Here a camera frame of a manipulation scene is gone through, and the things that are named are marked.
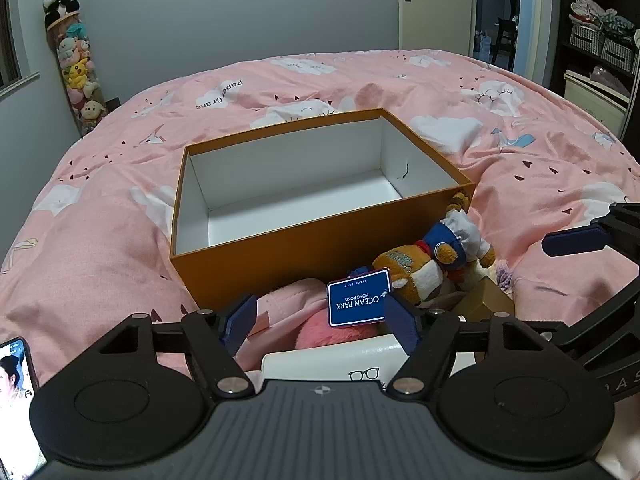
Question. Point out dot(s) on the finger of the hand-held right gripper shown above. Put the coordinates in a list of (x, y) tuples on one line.
[(575, 241)]

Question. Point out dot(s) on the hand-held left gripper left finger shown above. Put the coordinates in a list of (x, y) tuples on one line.
[(239, 322)]

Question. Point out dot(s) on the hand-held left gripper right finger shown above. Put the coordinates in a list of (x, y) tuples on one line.
[(402, 327)]

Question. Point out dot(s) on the orange cardboard box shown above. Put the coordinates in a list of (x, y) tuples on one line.
[(250, 275)]

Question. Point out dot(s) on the brown plush bear toy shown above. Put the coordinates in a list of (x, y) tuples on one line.
[(425, 270)]

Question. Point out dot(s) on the small beige cardboard box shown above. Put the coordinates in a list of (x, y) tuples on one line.
[(487, 302)]

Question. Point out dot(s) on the white glasses case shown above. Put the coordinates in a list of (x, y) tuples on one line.
[(320, 362)]

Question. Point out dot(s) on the blue paper hang tag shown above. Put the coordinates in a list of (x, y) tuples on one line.
[(357, 297)]

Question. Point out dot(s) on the lilac fuzzy item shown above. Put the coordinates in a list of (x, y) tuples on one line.
[(504, 277)]

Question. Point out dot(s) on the beige storage bin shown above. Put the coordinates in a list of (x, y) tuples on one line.
[(595, 100)]

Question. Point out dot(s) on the pink printed blanket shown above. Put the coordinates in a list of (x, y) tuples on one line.
[(100, 240)]

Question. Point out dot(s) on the grey striped storage basket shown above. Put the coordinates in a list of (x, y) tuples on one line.
[(586, 39), (617, 54)]

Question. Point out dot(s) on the dark wooden chair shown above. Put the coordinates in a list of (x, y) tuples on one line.
[(505, 40)]

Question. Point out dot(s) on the blue paper bag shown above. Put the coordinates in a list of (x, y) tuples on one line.
[(483, 44)]

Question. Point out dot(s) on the pile of folded clothes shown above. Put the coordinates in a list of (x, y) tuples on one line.
[(600, 17)]

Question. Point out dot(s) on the smartphone with lit screen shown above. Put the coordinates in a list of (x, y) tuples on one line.
[(15, 400)]

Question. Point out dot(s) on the white room door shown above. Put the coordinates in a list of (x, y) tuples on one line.
[(440, 5)]

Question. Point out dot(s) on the hanging column of plush toys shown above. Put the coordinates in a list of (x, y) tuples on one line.
[(77, 70)]

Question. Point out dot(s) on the dark window frame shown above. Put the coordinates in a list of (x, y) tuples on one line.
[(7, 35)]

